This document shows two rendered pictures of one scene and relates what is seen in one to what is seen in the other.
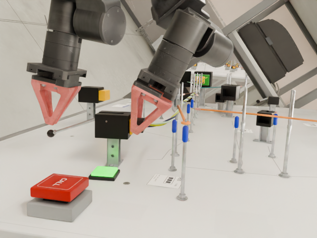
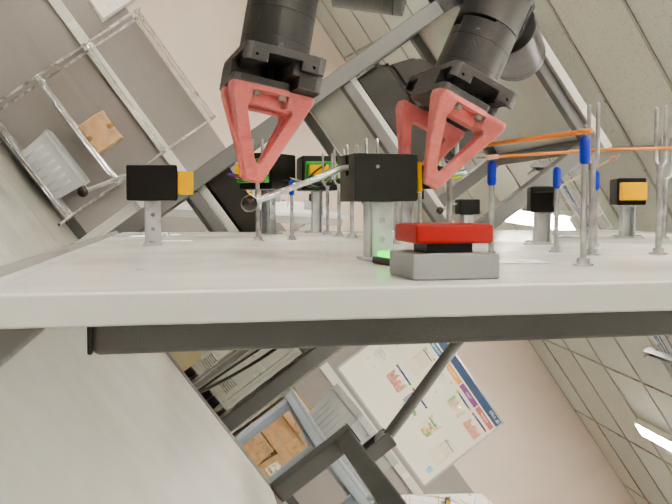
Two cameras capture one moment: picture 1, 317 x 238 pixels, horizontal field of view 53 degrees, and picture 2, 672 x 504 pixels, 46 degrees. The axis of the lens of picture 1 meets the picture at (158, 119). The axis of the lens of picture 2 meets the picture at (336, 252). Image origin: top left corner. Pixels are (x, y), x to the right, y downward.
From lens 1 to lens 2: 41 cm
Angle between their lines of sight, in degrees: 24
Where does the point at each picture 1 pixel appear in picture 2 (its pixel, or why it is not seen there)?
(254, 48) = (391, 116)
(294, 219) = not seen: outside the picture
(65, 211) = (489, 259)
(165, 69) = (483, 65)
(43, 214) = (446, 270)
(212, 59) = (523, 61)
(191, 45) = (518, 24)
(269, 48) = not seen: hidden behind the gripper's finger
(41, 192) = (440, 230)
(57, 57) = (291, 37)
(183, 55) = (508, 43)
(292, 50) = not seen: hidden behind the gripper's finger
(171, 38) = (490, 12)
